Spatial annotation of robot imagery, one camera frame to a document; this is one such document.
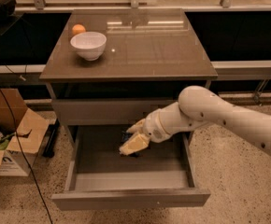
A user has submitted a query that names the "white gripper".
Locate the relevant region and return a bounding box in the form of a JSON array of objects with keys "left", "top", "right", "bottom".
[{"left": 119, "top": 109, "right": 171, "bottom": 156}]

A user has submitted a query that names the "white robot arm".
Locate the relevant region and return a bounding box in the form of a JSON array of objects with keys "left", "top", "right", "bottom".
[{"left": 120, "top": 86, "right": 271, "bottom": 156}]

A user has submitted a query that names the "open grey middle drawer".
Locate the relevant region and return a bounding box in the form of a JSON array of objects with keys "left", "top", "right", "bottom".
[{"left": 52, "top": 125, "right": 210, "bottom": 210}]

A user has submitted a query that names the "closed grey top drawer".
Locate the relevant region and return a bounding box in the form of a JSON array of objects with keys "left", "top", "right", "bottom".
[{"left": 51, "top": 99, "right": 174, "bottom": 126}]

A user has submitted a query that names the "grey drawer cabinet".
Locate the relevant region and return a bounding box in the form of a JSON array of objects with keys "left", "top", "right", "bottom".
[{"left": 40, "top": 8, "right": 217, "bottom": 141}]

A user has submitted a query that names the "black table leg foot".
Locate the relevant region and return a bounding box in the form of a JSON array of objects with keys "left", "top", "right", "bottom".
[{"left": 42, "top": 119, "right": 60, "bottom": 158}]

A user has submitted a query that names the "white ceramic bowl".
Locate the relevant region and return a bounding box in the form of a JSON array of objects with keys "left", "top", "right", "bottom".
[{"left": 70, "top": 32, "right": 107, "bottom": 61}]

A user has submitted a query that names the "orange fruit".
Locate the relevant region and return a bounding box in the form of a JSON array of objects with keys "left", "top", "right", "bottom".
[{"left": 72, "top": 24, "right": 86, "bottom": 35}]

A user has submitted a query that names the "open cardboard box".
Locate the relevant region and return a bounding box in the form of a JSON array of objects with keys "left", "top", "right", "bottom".
[{"left": 0, "top": 89, "right": 50, "bottom": 176}]

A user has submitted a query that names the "black cable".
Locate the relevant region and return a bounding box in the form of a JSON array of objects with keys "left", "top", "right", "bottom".
[{"left": 0, "top": 63, "right": 54, "bottom": 224}]

